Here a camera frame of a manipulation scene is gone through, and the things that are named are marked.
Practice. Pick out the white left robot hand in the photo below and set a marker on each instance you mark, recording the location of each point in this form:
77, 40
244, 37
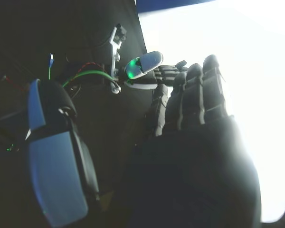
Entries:
192, 166

